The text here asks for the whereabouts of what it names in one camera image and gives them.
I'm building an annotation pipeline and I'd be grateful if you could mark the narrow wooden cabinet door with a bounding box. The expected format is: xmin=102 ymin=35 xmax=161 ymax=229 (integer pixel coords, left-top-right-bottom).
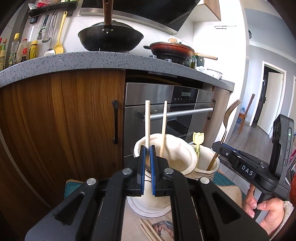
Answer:
xmin=203 ymin=86 xmax=232 ymax=149

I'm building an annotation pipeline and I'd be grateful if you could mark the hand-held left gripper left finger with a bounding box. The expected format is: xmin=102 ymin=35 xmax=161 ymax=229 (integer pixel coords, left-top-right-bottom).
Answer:
xmin=24 ymin=146 xmax=146 ymax=241

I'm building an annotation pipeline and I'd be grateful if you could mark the horse-print cloth mat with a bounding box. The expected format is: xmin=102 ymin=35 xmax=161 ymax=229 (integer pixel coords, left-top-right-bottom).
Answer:
xmin=64 ymin=171 xmax=247 ymax=241

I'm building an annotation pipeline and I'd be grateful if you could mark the wooden chair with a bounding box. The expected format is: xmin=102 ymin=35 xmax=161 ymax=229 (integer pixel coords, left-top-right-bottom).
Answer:
xmin=238 ymin=94 xmax=256 ymax=135

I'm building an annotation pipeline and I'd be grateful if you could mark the white ceramic utensil holder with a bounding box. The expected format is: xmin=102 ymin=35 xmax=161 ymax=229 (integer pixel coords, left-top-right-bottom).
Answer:
xmin=127 ymin=133 xmax=221 ymax=218

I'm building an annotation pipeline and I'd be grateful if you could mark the gold fork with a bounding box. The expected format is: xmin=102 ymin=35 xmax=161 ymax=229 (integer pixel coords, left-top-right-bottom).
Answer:
xmin=206 ymin=99 xmax=242 ymax=171

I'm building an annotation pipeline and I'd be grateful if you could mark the wooden chopstick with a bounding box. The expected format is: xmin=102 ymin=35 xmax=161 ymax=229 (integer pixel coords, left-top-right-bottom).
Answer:
xmin=139 ymin=218 xmax=154 ymax=241
xmin=159 ymin=100 xmax=167 ymax=157
xmin=144 ymin=218 xmax=163 ymax=240
xmin=145 ymin=100 xmax=151 ymax=149

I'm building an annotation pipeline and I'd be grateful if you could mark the person's right hand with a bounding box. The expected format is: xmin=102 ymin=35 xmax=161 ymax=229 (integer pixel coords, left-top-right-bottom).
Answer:
xmin=244 ymin=183 xmax=292 ymax=232

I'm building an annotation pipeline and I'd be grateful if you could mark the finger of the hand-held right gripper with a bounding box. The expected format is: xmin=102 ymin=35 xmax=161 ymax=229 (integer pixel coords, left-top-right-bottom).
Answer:
xmin=221 ymin=143 xmax=239 ymax=152
xmin=211 ymin=141 xmax=239 ymax=163

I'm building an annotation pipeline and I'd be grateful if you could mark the clear oil bottle yellow cap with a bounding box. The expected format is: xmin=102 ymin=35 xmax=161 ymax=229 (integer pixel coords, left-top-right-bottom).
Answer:
xmin=9 ymin=33 xmax=20 ymax=68

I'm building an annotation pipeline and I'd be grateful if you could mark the white interior door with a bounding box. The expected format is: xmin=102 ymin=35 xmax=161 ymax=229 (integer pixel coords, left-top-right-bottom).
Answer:
xmin=256 ymin=61 xmax=287 ymax=136

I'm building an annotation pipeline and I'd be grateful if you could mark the yellow spatula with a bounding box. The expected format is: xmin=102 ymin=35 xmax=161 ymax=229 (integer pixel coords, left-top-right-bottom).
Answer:
xmin=53 ymin=11 xmax=68 ymax=54

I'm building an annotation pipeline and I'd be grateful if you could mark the small yellow bottle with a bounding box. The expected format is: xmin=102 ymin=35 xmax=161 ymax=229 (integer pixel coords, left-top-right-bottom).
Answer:
xmin=28 ymin=40 xmax=39 ymax=60

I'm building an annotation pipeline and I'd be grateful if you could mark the grey speckled countertop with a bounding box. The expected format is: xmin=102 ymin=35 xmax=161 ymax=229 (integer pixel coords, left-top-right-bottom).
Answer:
xmin=0 ymin=51 xmax=235 ymax=92

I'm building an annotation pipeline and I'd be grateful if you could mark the white bottle red label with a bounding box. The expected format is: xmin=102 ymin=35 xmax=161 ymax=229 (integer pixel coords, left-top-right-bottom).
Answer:
xmin=18 ymin=38 xmax=29 ymax=63

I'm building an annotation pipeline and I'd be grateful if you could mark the metal ladle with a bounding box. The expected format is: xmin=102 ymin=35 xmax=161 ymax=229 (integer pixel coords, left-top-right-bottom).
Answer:
xmin=44 ymin=13 xmax=57 ymax=57

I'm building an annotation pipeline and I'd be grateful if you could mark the yellow tulip-handled utensil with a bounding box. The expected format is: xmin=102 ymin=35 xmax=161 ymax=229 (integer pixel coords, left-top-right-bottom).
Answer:
xmin=192 ymin=132 xmax=205 ymax=161

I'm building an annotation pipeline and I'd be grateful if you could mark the black range hood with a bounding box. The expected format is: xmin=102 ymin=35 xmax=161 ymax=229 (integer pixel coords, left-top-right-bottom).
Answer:
xmin=80 ymin=0 xmax=201 ymax=35

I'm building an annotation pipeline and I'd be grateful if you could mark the black cabinet door handle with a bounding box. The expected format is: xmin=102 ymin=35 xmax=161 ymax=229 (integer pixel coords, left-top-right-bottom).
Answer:
xmin=112 ymin=99 xmax=119 ymax=145

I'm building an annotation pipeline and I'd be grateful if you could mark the wooden upper cabinet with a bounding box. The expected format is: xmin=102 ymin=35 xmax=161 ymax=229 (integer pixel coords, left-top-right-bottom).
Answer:
xmin=203 ymin=0 xmax=221 ymax=21

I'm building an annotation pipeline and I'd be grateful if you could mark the red-brown pan with wooden handle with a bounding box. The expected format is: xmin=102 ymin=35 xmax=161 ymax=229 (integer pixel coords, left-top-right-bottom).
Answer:
xmin=143 ymin=41 xmax=218 ymax=65

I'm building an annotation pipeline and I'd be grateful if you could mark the black wall rack shelf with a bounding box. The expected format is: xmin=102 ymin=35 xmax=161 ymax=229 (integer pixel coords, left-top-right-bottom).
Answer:
xmin=27 ymin=1 xmax=78 ymax=19

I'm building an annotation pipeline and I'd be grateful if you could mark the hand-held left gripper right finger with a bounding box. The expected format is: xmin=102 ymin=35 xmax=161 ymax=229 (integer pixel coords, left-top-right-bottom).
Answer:
xmin=149 ymin=145 xmax=270 ymax=241

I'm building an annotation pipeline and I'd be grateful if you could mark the stainless steel built-in oven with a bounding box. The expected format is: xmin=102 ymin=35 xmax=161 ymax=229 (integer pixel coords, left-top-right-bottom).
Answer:
xmin=123 ymin=82 xmax=214 ymax=158

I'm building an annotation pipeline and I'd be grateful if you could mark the black wok with wooden handle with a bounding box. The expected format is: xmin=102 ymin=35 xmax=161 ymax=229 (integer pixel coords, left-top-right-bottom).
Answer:
xmin=78 ymin=0 xmax=144 ymax=52

